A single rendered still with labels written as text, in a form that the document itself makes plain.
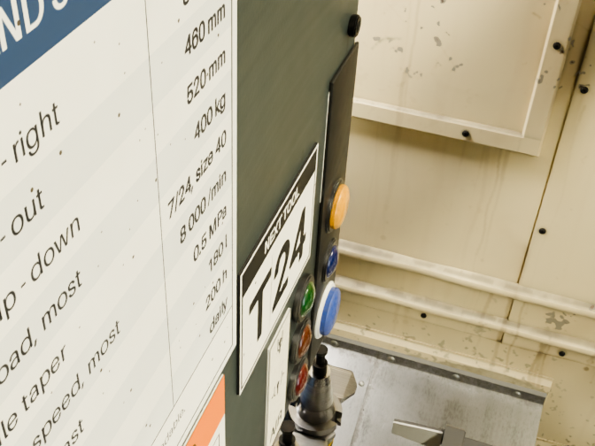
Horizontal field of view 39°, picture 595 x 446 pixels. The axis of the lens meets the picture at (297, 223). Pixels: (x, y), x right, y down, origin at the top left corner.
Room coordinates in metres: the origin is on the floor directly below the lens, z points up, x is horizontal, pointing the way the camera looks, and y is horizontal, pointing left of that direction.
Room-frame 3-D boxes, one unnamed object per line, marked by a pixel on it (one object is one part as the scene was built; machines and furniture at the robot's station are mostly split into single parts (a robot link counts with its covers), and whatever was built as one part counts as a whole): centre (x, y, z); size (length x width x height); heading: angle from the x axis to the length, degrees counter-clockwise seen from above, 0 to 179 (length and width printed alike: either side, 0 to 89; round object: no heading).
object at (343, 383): (0.69, -0.05, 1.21); 0.07 x 0.05 x 0.01; 74
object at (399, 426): (0.65, -0.16, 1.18); 0.06 x 0.02 x 0.03; 74
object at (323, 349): (0.63, -0.03, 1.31); 0.02 x 0.02 x 0.03
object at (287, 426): (0.53, 0.00, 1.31); 0.02 x 0.02 x 0.03
